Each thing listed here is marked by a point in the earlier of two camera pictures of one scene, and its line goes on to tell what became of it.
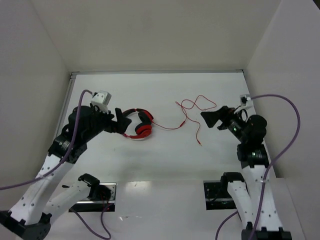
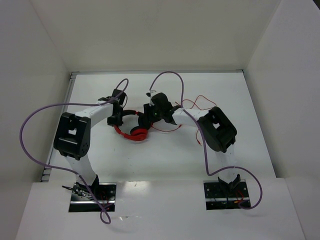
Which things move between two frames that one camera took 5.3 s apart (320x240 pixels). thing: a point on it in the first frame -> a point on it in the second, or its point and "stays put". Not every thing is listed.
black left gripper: (112, 122) -> (114, 120)
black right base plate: (216, 198) stays put
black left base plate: (92, 205) stays put
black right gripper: (225, 113) -> (147, 111)
